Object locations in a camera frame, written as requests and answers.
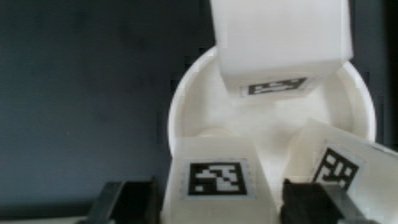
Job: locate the white stool leg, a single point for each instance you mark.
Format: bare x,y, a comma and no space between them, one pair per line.
283,44
338,159
218,192

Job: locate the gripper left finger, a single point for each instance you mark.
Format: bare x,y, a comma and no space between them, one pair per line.
127,204

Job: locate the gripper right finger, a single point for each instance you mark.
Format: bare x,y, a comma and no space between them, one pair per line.
317,204

